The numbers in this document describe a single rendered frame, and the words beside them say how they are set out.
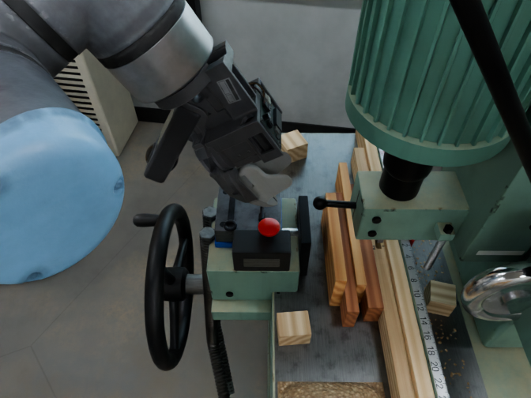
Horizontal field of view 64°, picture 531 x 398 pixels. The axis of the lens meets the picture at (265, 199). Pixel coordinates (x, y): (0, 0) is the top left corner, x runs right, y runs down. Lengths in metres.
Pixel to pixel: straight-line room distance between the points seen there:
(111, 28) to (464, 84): 0.28
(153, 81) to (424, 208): 0.37
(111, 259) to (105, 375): 0.47
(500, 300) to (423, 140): 0.25
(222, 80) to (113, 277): 1.48
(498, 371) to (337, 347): 0.29
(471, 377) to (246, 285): 0.38
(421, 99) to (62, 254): 0.30
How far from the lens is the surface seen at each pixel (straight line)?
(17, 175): 0.22
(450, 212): 0.59
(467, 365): 0.80
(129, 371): 1.64
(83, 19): 0.36
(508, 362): 0.83
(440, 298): 0.79
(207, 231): 0.65
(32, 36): 0.35
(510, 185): 0.52
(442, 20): 0.36
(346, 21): 1.90
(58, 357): 1.74
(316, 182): 0.81
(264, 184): 0.49
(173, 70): 0.38
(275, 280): 0.64
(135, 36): 0.36
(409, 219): 0.59
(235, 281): 0.64
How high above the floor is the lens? 1.49
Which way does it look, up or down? 50 degrees down
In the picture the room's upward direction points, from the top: straight up
